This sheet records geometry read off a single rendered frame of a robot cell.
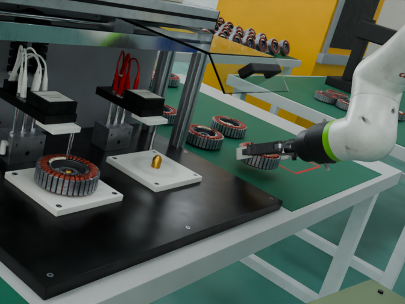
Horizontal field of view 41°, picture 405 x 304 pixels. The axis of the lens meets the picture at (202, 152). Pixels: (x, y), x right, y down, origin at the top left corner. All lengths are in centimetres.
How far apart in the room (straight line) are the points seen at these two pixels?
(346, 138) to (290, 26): 355
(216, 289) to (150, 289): 144
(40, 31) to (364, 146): 64
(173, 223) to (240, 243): 14
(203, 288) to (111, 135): 119
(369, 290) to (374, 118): 40
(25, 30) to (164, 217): 40
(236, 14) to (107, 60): 367
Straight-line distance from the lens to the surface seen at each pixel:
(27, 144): 108
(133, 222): 95
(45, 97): 99
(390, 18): 628
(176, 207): 104
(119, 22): 116
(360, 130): 111
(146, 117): 115
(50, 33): 99
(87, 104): 132
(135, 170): 113
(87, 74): 129
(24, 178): 100
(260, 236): 110
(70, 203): 94
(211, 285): 231
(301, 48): 458
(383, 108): 114
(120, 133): 123
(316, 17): 455
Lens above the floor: 121
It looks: 19 degrees down
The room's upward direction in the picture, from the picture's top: 16 degrees clockwise
